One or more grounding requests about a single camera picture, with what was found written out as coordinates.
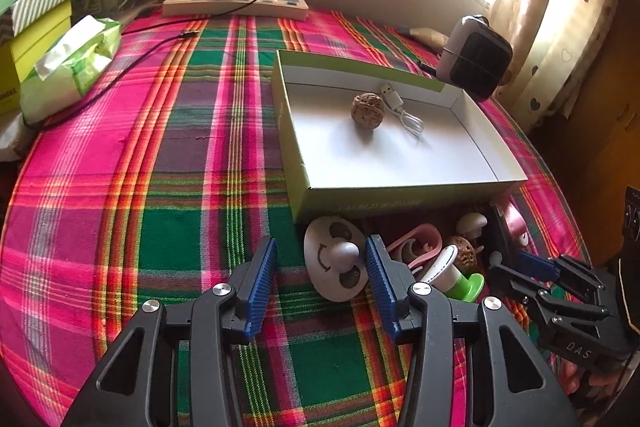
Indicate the green tissue pack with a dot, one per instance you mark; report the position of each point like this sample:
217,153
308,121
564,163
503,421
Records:
85,57

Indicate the pink and mint hook clip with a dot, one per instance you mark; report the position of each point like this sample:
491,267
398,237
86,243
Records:
415,239

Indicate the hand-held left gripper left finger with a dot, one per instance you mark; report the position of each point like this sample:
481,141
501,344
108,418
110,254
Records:
262,287

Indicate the plaid cloth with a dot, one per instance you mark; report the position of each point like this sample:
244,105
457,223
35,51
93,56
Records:
175,157

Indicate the black rectangular device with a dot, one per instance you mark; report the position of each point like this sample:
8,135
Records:
502,232

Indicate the yellow-green cardboard box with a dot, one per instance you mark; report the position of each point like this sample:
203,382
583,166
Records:
35,42

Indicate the heart print curtain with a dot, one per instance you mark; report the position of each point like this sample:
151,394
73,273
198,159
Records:
560,7

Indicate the small white mushroom toy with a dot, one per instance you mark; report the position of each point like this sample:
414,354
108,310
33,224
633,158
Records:
471,222

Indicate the beige pointed object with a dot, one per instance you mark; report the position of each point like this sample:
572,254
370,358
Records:
427,38

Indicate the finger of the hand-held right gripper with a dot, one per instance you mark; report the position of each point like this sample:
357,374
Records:
515,282
537,264

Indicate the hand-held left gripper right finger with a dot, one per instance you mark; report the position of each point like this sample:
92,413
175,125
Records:
380,287

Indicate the green and white plastic toy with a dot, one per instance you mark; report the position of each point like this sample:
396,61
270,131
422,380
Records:
465,287

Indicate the cream power strip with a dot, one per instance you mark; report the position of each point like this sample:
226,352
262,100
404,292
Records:
250,9

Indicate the pink plastic holder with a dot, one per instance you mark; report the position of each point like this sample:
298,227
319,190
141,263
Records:
515,219

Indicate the white panda face toy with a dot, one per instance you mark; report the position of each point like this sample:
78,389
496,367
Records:
325,277

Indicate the grey and black space heater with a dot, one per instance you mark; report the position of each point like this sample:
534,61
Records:
475,62

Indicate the brown walnut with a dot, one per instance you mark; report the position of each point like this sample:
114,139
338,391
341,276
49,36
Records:
461,257
367,109

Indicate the white and green cardboard box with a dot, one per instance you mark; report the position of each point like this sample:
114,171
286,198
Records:
350,157

